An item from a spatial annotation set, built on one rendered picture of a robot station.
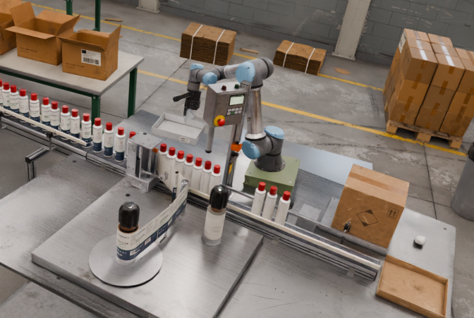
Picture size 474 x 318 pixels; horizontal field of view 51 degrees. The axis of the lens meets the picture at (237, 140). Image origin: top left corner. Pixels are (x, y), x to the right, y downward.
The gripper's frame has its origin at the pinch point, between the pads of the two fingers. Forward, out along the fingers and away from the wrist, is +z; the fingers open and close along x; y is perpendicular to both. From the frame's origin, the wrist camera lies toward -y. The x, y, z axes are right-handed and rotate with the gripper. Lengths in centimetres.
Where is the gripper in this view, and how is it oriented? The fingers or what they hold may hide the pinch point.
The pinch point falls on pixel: (184, 120)
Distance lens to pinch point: 303.1
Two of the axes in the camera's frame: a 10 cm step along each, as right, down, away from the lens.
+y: 9.7, 2.2, -0.7
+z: -1.9, 9.4, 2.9
